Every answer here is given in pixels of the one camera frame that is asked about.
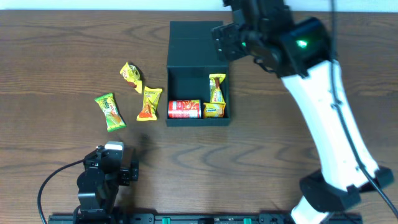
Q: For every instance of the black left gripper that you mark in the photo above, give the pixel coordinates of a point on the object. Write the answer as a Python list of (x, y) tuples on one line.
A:
[(133, 175)]

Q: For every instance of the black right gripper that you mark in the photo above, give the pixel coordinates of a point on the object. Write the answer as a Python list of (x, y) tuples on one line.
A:
[(227, 38)]

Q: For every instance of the orange Julie's cracker packet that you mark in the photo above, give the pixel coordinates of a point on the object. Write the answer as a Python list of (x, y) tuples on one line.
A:
[(214, 110)]

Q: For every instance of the red Pringles can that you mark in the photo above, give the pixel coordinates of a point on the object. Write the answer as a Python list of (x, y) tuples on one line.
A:
[(184, 109)]

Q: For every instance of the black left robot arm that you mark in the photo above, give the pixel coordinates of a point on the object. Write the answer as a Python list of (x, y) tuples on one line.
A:
[(99, 184)]

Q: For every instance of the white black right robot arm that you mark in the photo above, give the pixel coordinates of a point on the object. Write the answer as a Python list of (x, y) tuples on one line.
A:
[(302, 54)]

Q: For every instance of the dark green open box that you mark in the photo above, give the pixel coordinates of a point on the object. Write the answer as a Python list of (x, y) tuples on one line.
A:
[(191, 59)]

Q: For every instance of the green snack packet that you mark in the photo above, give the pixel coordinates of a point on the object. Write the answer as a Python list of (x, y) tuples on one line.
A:
[(109, 107)]

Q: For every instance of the yellow orange snack packet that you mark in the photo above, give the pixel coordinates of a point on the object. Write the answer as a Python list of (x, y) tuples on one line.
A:
[(150, 103)]

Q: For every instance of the yellow crumpled snack packet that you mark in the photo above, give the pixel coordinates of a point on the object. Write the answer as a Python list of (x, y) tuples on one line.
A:
[(132, 76)]

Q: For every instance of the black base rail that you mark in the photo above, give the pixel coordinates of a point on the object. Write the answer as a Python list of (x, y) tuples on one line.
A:
[(150, 218)]

